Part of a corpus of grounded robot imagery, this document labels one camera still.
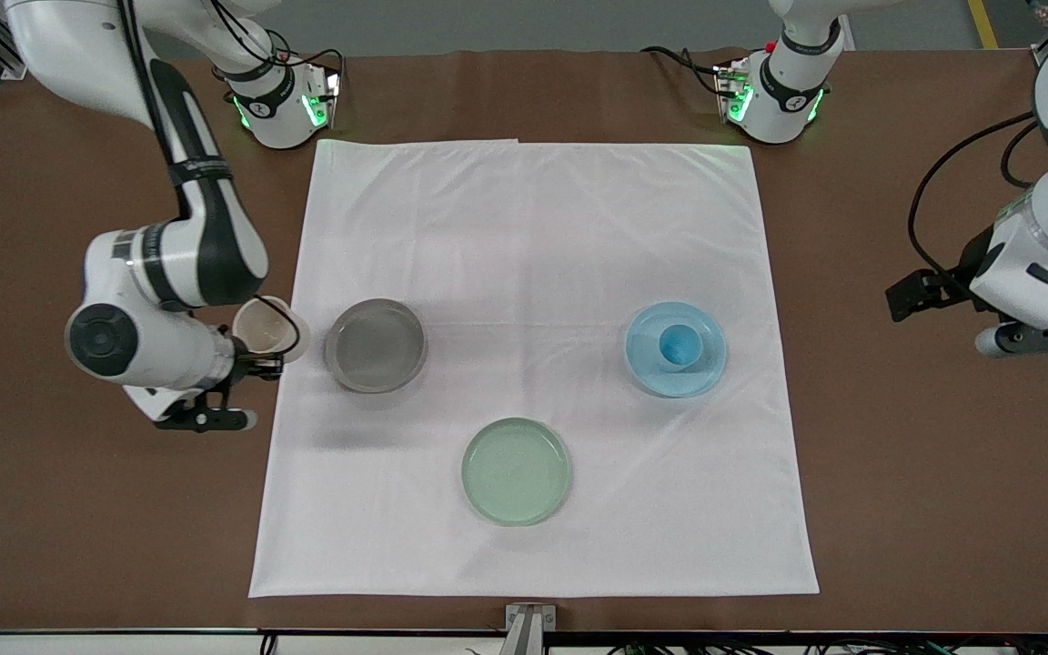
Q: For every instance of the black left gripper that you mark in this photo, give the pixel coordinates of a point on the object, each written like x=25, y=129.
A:
x=972, y=261

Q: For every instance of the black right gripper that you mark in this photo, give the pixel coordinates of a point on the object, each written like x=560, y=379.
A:
x=244, y=367

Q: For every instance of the blue cup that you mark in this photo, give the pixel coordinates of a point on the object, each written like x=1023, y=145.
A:
x=680, y=346

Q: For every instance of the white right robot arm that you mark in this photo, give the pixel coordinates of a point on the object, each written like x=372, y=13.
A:
x=206, y=227

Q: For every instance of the gray plate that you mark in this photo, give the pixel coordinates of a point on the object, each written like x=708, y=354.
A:
x=377, y=346

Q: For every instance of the blue plate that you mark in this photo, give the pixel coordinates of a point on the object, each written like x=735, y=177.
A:
x=697, y=368

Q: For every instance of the green plate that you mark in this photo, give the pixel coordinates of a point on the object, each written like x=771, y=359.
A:
x=517, y=471

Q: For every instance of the white cloth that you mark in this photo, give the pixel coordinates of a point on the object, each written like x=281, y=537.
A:
x=533, y=364

